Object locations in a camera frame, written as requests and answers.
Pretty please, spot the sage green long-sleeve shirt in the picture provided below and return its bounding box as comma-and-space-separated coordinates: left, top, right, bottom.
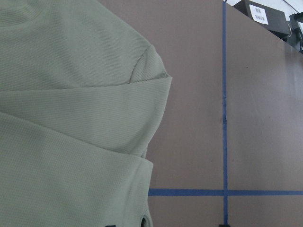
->
0, 0, 172, 227

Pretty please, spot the black box white label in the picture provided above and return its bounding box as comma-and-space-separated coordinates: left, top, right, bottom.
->
233, 0, 291, 38

